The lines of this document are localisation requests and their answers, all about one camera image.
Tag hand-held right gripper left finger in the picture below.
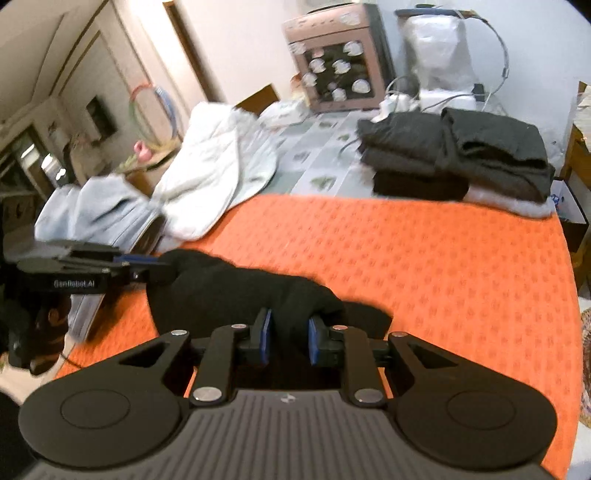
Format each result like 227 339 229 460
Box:
119 308 274 408

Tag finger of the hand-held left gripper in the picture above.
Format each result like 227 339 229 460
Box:
108 262 177 284
34 239 160 267

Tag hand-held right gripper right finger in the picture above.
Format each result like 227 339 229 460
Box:
307 315 465 408

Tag black t-shirt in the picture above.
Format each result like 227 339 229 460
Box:
147 249 394 370

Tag light blue jeans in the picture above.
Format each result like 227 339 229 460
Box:
34 175 167 342

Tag orange floral tablecloth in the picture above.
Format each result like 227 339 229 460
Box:
53 194 581 480

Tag white quilted pad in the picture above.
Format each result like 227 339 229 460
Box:
152 102 278 241

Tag colourful hula hoop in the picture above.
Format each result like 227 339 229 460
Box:
128 82 178 148

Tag black folded garment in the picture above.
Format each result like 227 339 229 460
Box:
373 171 469 201

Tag leaf-patterned table cover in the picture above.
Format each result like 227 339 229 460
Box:
259 108 402 197

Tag white tissue box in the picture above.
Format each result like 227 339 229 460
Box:
263 99 308 125

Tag dark grey folded garment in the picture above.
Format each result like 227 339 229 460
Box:
438 107 556 201
358 112 462 174

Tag light grey folded garment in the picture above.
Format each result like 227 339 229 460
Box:
464 187 555 219

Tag white power strip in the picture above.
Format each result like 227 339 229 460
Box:
379 92 419 114

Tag woven round cushion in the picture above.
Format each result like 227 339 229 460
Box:
578 308 591 428

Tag pink water dispenser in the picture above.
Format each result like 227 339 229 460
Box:
283 4 397 114

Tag plastic-covered appliance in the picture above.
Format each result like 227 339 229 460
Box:
394 4 478 112

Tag grey curved hoop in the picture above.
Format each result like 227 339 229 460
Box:
455 7 510 100

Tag wall television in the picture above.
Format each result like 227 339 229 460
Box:
85 95 116 139

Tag wooden door frame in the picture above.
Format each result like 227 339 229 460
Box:
164 0 227 104

